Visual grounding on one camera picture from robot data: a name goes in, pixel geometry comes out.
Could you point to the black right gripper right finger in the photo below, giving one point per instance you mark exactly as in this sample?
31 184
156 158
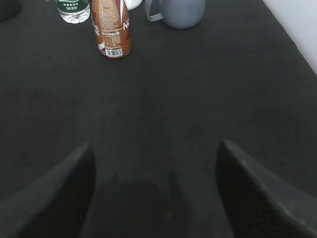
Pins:
259 203

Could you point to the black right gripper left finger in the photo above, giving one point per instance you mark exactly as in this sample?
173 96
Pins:
56 204

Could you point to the brown Nescafe coffee bottle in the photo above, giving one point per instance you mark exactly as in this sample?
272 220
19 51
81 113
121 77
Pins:
111 24

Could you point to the white ceramic cup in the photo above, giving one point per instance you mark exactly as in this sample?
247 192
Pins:
132 4

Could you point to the clear green-label water bottle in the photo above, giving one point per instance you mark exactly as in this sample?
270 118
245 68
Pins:
73 11

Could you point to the grey-blue ceramic mug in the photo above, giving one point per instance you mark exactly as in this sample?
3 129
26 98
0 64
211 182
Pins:
178 14

